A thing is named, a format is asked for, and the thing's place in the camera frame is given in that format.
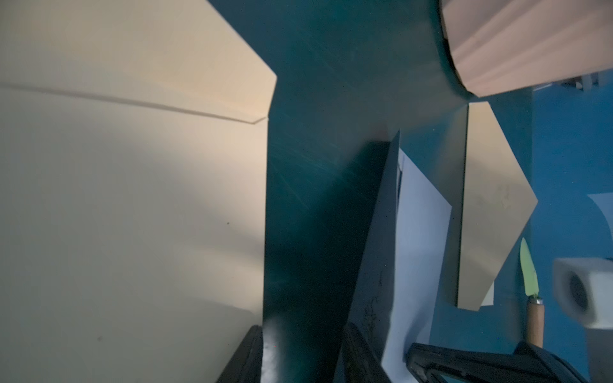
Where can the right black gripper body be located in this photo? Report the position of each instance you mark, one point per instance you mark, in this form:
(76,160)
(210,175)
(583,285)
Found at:
(559,369)

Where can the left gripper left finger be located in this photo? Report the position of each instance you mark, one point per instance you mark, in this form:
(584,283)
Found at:
(245,366)

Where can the peach flower pot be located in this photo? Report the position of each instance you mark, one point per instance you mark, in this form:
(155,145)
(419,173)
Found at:
(501,46)

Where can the green toy shovel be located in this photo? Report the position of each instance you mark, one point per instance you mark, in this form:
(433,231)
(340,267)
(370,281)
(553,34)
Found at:
(535,304)

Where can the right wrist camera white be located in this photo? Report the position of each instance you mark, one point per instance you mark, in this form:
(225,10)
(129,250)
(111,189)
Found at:
(583,289)

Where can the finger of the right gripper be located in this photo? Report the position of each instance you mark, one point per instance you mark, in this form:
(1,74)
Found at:
(437,364)

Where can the large yellow envelope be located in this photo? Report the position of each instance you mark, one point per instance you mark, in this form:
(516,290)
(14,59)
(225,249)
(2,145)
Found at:
(134,139)

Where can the grey envelope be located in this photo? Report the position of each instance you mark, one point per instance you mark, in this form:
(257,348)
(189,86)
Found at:
(374,289)

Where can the blue floral letter paper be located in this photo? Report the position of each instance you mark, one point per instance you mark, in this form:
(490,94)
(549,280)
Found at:
(423,220)

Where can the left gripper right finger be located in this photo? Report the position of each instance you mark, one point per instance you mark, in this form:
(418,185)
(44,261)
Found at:
(359,362)

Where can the small yellow envelope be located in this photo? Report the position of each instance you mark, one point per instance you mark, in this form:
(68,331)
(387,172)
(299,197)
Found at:
(497,204)

